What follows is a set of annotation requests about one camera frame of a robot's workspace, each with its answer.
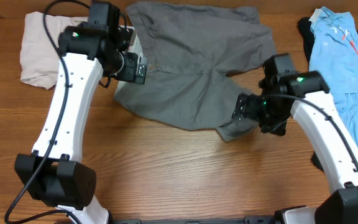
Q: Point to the light blue shirt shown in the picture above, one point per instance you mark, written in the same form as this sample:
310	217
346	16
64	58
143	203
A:
343	77

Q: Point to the grey shorts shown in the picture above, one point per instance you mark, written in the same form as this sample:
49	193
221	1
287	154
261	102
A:
192	52

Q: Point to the folded beige shorts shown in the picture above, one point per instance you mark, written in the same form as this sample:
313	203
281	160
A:
38	59

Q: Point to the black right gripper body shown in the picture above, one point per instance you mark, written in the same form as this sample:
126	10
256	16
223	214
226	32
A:
272	114

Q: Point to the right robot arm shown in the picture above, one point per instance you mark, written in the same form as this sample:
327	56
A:
306	98

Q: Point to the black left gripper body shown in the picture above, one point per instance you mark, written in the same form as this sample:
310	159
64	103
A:
127	71

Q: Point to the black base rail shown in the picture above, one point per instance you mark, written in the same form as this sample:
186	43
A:
191	221

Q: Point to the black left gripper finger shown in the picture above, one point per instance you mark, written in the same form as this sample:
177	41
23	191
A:
141	74
143	61

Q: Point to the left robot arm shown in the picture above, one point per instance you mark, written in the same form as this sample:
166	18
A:
53	172

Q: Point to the black garment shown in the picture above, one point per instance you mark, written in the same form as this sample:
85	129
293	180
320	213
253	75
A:
309	37

